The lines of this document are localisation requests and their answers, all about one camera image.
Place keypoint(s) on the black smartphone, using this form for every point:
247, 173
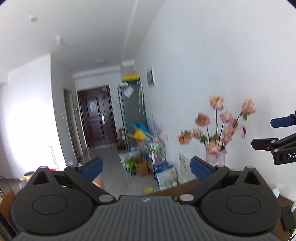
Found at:
288, 218

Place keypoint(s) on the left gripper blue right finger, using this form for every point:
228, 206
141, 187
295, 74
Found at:
201, 169

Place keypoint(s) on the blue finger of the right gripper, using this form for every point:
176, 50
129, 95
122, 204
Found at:
282, 122

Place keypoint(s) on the smoke detector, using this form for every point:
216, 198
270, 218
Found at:
33, 18

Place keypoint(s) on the pink textured ceramic vase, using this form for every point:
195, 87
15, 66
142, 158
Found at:
216, 159

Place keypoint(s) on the dark brown entrance door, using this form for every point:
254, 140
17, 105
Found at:
97, 116

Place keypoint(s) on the yellow box on refrigerator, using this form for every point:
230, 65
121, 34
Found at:
133, 77

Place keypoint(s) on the dried pink rose bouquet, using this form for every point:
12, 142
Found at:
216, 134

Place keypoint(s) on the wall electrical panel box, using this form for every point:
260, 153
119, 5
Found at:
150, 77

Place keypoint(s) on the grey refrigerator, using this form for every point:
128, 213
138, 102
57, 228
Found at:
132, 107

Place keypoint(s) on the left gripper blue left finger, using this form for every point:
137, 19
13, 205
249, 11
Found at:
92, 169

